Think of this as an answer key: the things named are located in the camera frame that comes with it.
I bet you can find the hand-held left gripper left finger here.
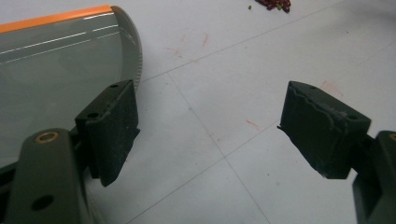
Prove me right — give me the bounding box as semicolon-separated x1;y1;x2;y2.
75;79;141;188

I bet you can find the pile of dark red scraps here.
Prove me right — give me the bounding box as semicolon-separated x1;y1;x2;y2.
255;0;292;14

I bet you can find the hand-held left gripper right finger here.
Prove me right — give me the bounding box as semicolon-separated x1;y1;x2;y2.
277;80;373;180

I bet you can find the grey dustpan with orange edge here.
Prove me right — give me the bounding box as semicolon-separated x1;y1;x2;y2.
0;4;144;169

